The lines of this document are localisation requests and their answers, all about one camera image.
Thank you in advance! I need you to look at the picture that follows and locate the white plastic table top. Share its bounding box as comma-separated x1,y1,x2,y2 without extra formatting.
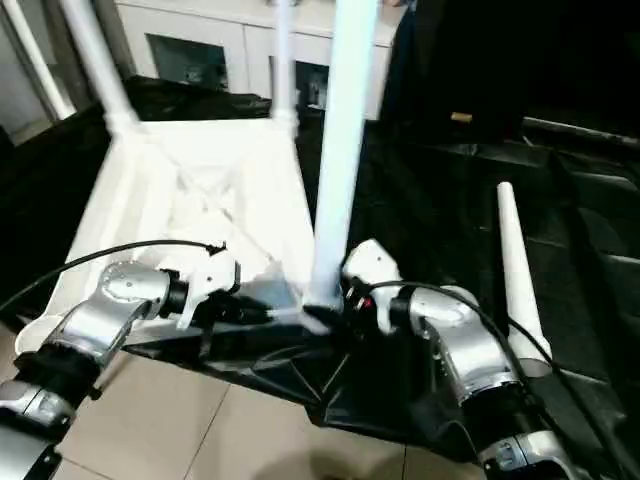
13,117,334,359

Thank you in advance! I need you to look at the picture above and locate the white plastic table leg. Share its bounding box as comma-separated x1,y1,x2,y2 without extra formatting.
269,0,300,136
59,0,144,139
494,181,555,380
302,0,379,314

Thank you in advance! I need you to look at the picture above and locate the black shiny mat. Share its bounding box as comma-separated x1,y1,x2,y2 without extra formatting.
0,74,640,480

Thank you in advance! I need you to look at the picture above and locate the grey curtain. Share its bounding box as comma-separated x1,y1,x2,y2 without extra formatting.
44,0,139,109

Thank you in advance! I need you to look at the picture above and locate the long black bar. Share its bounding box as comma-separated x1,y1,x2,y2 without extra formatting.
522,115,640,144

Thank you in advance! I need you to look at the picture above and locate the white glass-door cabinet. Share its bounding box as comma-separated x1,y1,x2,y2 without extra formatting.
117,0,396,121

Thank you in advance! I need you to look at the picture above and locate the black backdrop cloth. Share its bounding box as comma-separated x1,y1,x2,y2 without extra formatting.
379,0,640,146

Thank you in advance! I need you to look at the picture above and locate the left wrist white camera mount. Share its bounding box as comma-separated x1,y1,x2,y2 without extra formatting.
177,247,242,331

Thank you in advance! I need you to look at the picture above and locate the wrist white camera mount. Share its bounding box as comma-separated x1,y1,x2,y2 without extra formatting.
342,238,402,335
177,247,242,331

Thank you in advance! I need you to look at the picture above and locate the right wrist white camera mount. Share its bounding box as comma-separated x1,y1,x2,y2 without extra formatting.
342,238,402,335

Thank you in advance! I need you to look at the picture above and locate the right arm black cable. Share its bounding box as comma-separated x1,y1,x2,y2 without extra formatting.
357,280,621,480

